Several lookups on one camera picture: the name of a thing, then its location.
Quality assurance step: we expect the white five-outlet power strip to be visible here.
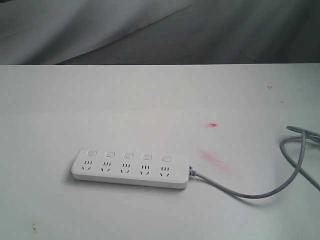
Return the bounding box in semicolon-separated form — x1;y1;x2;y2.
71;148;192;190

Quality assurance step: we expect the grey backdrop cloth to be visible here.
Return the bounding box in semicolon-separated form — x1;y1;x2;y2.
0;0;320;65

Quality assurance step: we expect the grey power cable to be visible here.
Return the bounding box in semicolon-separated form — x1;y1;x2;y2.
187;125;320;200

